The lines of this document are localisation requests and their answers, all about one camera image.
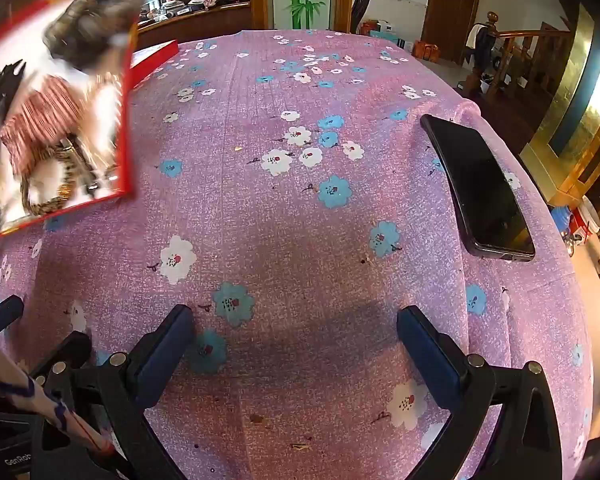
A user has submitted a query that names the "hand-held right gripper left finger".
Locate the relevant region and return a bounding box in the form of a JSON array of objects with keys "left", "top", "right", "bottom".
[{"left": 30, "top": 304, "right": 196, "bottom": 480}]

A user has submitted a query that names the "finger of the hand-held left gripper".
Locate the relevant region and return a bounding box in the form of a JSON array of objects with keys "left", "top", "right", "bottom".
[
  {"left": 0, "top": 295, "right": 25, "bottom": 337},
  {"left": 30, "top": 332, "right": 93, "bottom": 386}
]

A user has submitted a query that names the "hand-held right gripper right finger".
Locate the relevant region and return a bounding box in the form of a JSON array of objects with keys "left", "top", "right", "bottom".
[{"left": 397, "top": 305, "right": 563, "bottom": 480}]

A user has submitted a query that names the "red jewelry box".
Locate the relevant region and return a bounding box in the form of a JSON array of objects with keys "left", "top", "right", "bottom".
[{"left": 0, "top": 0, "right": 152, "bottom": 246}]

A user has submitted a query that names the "leopard print bangle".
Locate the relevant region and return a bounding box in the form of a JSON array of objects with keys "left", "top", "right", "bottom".
[{"left": 20, "top": 152, "right": 116, "bottom": 216}]

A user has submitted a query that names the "black smartphone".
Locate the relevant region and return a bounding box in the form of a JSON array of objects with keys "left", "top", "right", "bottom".
[{"left": 420, "top": 114, "right": 537, "bottom": 262}]

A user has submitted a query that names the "pink floral blanket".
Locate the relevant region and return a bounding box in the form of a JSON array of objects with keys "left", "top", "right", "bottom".
[{"left": 0, "top": 29, "right": 596, "bottom": 480}]

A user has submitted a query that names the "pink striped scrunchie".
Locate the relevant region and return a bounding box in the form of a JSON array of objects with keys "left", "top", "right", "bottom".
[{"left": 0, "top": 74, "right": 88, "bottom": 173}]

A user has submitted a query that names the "orange bag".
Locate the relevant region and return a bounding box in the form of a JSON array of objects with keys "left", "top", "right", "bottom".
[{"left": 412, "top": 40, "right": 443, "bottom": 63}]

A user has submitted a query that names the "brown furry scrunchie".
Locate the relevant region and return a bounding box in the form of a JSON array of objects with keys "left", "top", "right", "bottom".
[{"left": 42, "top": 0, "right": 148, "bottom": 68}]

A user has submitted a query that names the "wooden stair railing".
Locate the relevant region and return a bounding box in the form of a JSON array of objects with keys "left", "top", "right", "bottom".
[{"left": 462, "top": 10, "right": 573, "bottom": 106}]

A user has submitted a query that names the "wooden counter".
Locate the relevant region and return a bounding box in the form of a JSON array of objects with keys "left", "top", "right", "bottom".
[{"left": 135, "top": 0, "right": 253, "bottom": 46}]

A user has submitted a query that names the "wooden door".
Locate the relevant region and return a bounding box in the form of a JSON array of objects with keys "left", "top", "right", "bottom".
[{"left": 422, "top": 0, "right": 483, "bottom": 61}]

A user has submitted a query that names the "black chair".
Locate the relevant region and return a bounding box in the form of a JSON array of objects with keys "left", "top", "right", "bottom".
[{"left": 351, "top": 0, "right": 373, "bottom": 35}]

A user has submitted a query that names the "gold wall panel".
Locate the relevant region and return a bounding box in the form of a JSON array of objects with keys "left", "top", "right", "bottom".
[{"left": 520, "top": 5, "right": 600, "bottom": 201}]

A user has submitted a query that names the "jacket on stair post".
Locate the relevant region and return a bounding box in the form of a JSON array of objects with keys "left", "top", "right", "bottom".
[{"left": 464, "top": 22, "right": 501, "bottom": 68}]

